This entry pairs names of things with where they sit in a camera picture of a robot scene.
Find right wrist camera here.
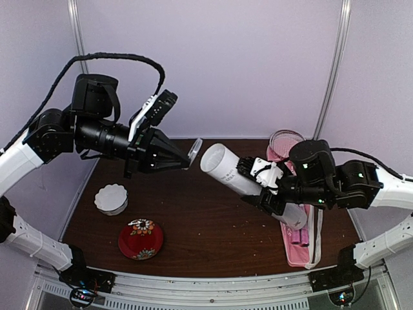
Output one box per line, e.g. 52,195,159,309
236,157,284,195

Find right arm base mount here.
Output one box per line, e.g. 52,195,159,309
308,245,365,308

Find white scalloped bowl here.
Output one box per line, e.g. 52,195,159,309
94,183,128,216

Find pink badminton racket right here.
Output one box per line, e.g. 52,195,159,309
300,228,310,247

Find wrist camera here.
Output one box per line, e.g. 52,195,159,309
128,89,178,142
236,157,284,195

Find clear plastic tube lid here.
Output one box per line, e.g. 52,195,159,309
188,138,203,167

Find front aluminium rail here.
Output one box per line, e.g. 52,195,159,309
25,254,401,310

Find white shuttlecock tube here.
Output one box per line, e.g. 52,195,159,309
200,143,306,227

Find pink badminton racket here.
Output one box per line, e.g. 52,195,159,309
300,228,310,247
267,130,305,246

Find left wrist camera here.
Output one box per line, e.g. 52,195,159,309
128,89,178,142

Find left aluminium frame post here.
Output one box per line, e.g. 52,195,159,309
67,0,85,56

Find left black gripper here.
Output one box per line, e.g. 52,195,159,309
74,114,192,180

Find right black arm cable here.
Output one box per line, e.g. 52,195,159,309
330,147,413,181

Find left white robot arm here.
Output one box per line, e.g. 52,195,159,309
1,74,192,194

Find pink badminton racket left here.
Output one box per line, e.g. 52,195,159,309
267,130,305,246

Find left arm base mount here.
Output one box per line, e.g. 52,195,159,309
54,245,116,309

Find red floral plate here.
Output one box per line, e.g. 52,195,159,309
117,218,164,261

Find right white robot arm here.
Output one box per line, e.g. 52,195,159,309
236,139,412,229

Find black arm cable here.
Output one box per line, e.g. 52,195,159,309
0,52,166,152
330,147,413,181

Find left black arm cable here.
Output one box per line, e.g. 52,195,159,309
0,52,166,152

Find right aluminium frame post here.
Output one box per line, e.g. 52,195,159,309
312,0,352,140

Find aluminium frame post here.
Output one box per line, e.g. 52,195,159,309
312,0,352,140
67,0,85,56

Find pink racket bag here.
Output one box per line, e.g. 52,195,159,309
265,141,324,270

